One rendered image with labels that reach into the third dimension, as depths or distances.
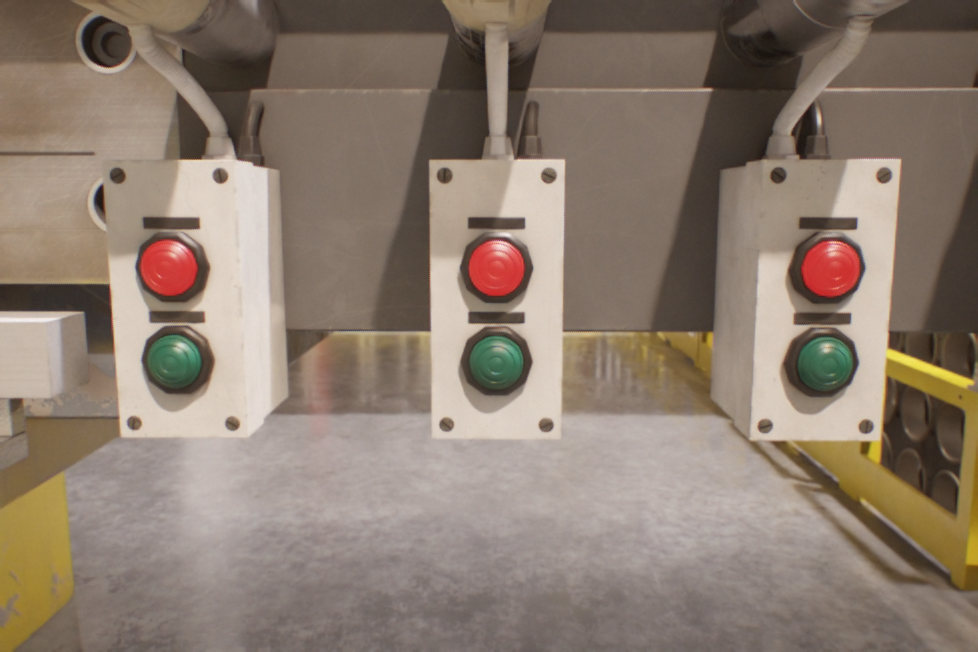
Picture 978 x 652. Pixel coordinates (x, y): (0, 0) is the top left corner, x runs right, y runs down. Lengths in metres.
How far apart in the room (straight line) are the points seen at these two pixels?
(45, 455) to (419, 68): 0.65
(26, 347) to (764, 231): 0.42
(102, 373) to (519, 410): 0.35
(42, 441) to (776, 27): 0.84
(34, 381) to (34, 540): 1.13
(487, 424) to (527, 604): 1.18
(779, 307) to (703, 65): 0.19
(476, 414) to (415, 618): 1.15
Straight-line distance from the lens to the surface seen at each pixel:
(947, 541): 1.92
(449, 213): 0.43
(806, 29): 0.48
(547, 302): 0.43
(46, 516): 1.70
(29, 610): 1.69
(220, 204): 0.45
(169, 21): 0.44
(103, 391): 0.67
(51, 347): 0.55
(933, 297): 0.59
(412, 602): 1.62
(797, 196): 0.45
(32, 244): 0.64
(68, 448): 1.07
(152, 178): 0.46
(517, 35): 0.46
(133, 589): 1.80
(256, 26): 0.53
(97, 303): 0.66
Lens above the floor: 0.74
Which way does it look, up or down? 9 degrees down
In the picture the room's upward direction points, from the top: straight up
